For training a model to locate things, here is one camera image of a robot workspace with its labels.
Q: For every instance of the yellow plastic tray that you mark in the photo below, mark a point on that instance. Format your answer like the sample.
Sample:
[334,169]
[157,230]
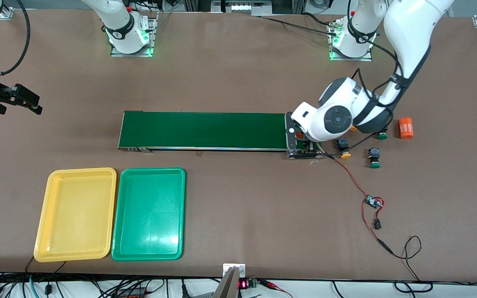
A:
[77,231]

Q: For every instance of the small green circuit board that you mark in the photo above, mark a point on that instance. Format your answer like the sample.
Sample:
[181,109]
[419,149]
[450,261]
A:
[372,201]

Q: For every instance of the yellow push button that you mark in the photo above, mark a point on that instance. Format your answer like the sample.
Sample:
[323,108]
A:
[345,155]
[353,129]

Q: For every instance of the red digit display module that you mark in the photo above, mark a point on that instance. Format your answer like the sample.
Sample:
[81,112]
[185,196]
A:
[244,284]

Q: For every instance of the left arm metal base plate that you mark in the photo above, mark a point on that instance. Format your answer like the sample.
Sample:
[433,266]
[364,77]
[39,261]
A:
[340,58]

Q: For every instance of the green plastic tray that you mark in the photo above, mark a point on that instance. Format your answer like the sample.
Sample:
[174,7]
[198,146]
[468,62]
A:
[149,231]

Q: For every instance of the grey device with lights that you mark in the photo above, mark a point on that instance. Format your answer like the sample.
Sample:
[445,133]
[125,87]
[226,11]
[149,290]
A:
[242,7]

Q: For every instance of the red clip lead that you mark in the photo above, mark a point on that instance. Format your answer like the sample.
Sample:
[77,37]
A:
[269,284]

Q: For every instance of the small silver metal bracket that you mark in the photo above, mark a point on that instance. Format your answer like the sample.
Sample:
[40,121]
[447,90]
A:
[227,267]

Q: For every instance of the green conveyor belt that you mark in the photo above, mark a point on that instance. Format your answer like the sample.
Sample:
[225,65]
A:
[201,130]

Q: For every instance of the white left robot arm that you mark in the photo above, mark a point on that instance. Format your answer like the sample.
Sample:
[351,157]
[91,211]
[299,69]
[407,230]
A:
[408,25]

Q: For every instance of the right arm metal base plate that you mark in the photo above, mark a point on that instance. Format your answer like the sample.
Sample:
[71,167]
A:
[154,35]

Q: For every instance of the grey metal post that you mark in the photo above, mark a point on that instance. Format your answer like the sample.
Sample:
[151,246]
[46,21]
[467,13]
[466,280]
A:
[227,287]

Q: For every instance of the green push button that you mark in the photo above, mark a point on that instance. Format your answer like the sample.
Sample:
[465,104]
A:
[382,135]
[374,165]

